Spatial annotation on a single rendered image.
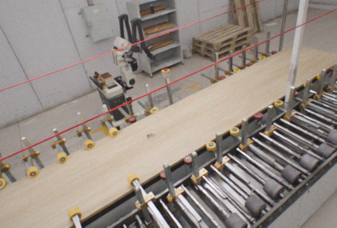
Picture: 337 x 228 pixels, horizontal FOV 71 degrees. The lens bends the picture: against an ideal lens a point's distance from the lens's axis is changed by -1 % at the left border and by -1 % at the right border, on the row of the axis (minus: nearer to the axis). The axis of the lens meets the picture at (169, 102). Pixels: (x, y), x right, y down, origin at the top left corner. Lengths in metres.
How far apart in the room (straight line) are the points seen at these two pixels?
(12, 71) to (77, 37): 1.27
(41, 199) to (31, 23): 3.30
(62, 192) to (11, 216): 0.37
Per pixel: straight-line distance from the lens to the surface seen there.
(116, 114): 3.57
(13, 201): 2.31
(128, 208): 2.05
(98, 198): 1.94
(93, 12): 4.72
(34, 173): 2.36
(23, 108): 5.22
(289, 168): 2.04
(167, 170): 1.63
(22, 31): 4.80
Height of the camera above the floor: 2.36
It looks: 33 degrees down
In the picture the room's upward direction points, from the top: 10 degrees counter-clockwise
